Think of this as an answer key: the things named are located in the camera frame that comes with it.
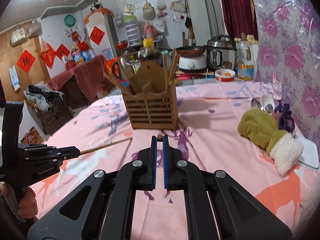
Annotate person left hand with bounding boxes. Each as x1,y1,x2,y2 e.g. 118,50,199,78
1,182,38,222

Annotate pile of dark clothes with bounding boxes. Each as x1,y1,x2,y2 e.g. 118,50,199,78
25,85,65,112

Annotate wooden utensil holder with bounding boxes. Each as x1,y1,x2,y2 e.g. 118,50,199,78
122,61,178,130

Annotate green fleece mitten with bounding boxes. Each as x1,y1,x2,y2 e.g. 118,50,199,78
237,107,305,177

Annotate steel electric kettle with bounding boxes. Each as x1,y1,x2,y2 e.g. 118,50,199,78
111,56,135,80

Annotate red white bowl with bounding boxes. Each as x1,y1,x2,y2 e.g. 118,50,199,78
215,68,236,82

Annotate red cloth covered table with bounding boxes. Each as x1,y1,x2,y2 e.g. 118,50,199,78
47,55,115,102

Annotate white ceramic spoon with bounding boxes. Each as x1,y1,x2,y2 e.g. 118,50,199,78
261,95,275,114

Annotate dark soy sauce bottle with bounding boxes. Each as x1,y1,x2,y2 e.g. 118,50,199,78
138,38,163,67

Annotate brown frying pan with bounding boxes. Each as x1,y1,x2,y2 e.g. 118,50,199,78
176,46,206,57

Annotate black silver pressure cooker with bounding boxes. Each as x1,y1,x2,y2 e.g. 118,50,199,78
206,35,236,70

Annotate cooking oil bottle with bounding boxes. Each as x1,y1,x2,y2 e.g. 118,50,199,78
237,33,254,81

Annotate white tablet device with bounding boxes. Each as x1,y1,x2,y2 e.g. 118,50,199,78
297,136,319,170

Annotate stacked plastic container tower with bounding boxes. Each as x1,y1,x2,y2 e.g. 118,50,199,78
123,15,142,47

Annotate white refrigerator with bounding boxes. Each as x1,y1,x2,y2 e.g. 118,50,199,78
84,7,118,60

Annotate dark red curtain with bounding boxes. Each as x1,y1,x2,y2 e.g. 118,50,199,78
221,0,258,40

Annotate purple fabric cord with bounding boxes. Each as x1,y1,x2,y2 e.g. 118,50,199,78
274,102,296,133

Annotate floral plastic wall cover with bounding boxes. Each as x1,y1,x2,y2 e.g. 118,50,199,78
253,0,319,144

